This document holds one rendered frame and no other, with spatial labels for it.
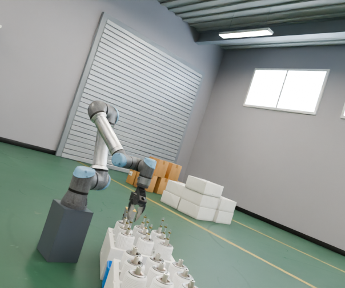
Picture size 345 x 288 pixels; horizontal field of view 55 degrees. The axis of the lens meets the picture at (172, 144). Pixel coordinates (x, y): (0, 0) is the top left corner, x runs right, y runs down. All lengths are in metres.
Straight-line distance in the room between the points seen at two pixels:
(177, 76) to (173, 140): 1.61
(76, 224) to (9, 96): 5.03
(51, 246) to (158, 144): 6.54
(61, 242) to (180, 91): 6.94
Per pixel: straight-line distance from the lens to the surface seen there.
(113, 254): 1.92
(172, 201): 5.14
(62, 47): 7.10
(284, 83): 8.14
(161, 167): 6.00
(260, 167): 7.82
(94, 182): 2.01
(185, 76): 8.66
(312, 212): 7.13
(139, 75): 7.79
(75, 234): 2.01
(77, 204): 1.97
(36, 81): 6.92
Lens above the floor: 0.76
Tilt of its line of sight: 2 degrees up
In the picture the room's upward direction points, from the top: 18 degrees clockwise
